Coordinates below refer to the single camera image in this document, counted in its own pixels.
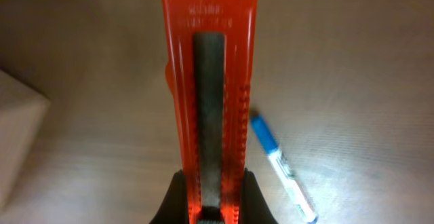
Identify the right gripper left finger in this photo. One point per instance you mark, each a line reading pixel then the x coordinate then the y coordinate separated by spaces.
pixel 174 207

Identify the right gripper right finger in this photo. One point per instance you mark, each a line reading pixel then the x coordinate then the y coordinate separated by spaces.
pixel 253 206

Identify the brown cardboard box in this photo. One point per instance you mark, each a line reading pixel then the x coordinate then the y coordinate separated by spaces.
pixel 22 112

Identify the orange utility knife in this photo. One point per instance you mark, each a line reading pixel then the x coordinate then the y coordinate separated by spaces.
pixel 210 46

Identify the blue white marker pen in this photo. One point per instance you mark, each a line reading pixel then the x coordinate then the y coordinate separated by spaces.
pixel 282 168

